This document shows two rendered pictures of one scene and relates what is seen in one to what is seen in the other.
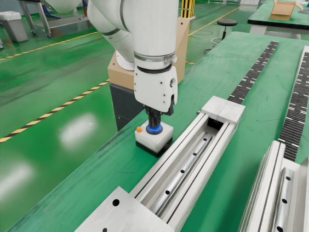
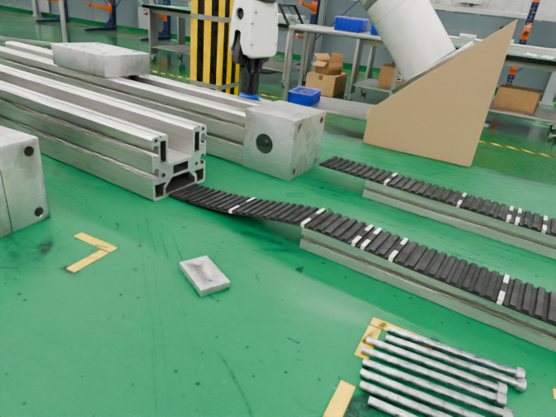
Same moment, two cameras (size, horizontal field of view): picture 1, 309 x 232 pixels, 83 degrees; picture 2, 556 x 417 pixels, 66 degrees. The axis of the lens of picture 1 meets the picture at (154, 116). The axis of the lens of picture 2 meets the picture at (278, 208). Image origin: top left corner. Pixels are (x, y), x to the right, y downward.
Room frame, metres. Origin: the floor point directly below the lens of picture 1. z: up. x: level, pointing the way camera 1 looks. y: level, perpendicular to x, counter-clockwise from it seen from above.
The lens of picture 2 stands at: (0.33, -0.87, 1.03)
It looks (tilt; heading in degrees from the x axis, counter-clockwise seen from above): 26 degrees down; 83
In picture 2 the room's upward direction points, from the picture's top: 7 degrees clockwise
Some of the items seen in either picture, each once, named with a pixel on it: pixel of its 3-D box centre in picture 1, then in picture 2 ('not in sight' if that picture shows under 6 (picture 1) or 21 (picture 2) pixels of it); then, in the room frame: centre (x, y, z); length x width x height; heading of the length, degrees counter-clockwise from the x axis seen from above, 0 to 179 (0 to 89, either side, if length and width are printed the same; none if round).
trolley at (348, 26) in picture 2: not in sight; (337, 75); (1.19, 2.81, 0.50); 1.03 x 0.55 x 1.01; 160
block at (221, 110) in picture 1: (216, 118); (287, 136); (0.42, -0.19, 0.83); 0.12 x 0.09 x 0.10; 53
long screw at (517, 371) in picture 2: not in sight; (452, 351); (0.52, -0.62, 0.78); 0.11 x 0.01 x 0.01; 151
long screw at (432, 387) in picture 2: not in sight; (433, 388); (0.49, -0.66, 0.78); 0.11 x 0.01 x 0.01; 152
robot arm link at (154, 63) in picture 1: (155, 56); not in sight; (0.36, 0.00, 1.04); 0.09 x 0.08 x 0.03; 53
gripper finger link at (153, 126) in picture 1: (159, 118); (245, 76); (0.35, -0.01, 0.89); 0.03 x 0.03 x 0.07; 53
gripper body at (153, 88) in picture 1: (154, 83); (254, 24); (0.36, 0.00, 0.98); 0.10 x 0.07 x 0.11; 53
